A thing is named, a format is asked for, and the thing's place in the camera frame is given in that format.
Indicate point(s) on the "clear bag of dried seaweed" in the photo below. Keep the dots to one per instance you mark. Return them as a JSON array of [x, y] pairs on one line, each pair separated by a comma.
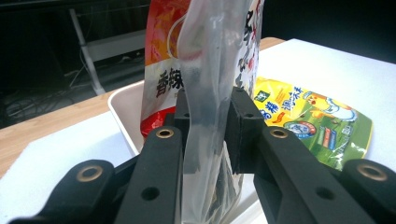
[[211, 77]]

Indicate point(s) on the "white metal stand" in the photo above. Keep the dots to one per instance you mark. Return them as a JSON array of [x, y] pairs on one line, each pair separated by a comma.
[[106, 49]]

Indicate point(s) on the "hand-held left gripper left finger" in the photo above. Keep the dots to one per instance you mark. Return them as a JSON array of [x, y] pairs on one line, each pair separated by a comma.
[[155, 174]]

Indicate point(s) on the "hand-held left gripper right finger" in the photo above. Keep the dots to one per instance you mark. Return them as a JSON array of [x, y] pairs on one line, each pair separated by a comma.
[[280, 168]]

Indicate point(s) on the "yellow green spout pouch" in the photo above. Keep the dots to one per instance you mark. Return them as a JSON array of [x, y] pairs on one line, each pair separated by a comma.
[[314, 124]]

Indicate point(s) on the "white table mat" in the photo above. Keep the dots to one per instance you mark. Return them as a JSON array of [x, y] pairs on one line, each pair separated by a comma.
[[327, 71]]

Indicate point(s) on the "red white snack packet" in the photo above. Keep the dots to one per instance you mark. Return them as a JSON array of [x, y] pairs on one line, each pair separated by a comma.
[[162, 62]]

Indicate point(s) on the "white plastic divided bin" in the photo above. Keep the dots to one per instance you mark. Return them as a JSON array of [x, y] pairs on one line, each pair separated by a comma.
[[127, 118]]

